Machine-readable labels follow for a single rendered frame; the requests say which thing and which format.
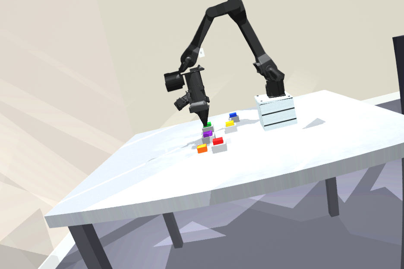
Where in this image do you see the purple button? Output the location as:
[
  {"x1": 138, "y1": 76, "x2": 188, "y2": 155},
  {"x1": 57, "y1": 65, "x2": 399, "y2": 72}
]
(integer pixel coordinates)
[{"x1": 202, "y1": 130, "x2": 216, "y2": 144}]

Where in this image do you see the red button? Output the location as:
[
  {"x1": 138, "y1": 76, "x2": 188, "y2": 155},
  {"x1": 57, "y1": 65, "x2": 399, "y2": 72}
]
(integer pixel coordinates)
[{"x1": 211, "y1": 137, "x2": 227, "y2": 154}]

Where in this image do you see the orange block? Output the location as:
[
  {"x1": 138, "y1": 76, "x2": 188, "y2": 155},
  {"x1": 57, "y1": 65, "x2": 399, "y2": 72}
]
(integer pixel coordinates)
[{"x1": 197, "y1": 144, "x2": 208, "y2": 154}]

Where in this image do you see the blue button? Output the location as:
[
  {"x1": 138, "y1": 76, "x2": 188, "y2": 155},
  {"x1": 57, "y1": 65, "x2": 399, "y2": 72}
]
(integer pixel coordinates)
[{"x1": 228, "y1": 112, "x2": 240, "y2": 123}]

